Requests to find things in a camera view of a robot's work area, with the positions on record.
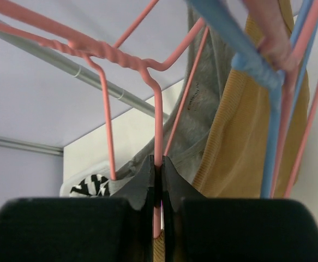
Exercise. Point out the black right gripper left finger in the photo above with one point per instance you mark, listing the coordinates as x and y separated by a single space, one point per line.
139 190

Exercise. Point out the pink wire hanger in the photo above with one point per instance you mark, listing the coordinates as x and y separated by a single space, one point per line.
277 47

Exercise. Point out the black white striped tank top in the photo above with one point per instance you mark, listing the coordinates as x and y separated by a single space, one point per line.
95 185

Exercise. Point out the grey metal clothes rack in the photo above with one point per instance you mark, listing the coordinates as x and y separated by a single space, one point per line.
78 71

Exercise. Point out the blue hanger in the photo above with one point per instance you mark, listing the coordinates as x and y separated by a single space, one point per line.
248 61

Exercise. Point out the pink hanger under grey top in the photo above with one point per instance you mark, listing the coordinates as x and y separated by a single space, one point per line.
54 44

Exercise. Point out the white plastic basket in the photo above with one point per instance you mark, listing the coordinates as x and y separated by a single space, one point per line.
102 168

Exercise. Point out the grey tank top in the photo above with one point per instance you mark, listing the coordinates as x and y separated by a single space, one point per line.
186 131

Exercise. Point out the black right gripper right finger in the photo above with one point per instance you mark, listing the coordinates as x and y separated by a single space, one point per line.
175 187

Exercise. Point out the mustard brown tank top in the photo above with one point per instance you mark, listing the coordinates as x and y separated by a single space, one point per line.
232 162

